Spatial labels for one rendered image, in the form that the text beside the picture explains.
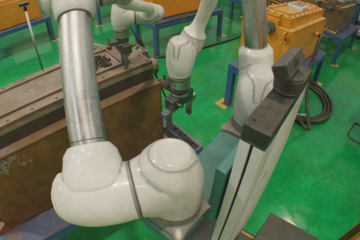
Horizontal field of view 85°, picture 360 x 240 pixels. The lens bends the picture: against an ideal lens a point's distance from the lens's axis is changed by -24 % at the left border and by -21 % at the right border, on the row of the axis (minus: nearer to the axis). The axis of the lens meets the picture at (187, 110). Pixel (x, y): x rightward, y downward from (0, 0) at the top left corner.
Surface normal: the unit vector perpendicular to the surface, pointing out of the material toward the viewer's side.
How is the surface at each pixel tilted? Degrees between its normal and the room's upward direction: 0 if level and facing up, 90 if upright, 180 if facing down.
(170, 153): 6
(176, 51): 77
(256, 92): 70
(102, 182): 36
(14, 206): 90
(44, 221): 0
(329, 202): 0
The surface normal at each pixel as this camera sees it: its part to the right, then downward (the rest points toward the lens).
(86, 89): 0.64, -0.25
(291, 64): 0.70, -0.01
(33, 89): 0.02, -0.77
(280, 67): -0.62, 0.49
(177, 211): 0.12, 0.65
